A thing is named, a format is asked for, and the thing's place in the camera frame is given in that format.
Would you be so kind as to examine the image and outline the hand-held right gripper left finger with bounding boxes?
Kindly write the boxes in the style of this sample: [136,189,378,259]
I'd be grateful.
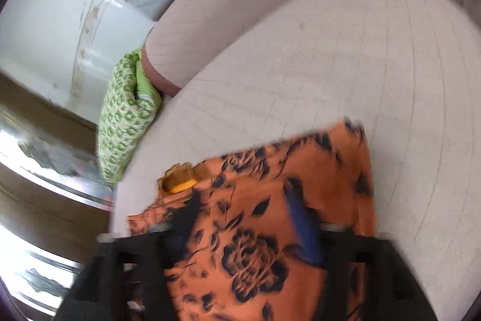
[56,193,205,321]

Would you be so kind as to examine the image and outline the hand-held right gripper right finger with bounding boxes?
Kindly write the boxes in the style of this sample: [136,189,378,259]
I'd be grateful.
[283,186,438,321]

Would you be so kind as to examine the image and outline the orange black floral shirt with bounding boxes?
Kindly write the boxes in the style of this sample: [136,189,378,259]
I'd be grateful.
[127,120,378,321]

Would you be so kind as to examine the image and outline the green checked pillow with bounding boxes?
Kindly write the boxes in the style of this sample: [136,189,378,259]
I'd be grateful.
[97,48,163,183]

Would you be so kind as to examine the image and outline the pink bolster cushion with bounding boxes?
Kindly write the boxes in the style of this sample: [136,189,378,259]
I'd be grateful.
[144,0,356,98]

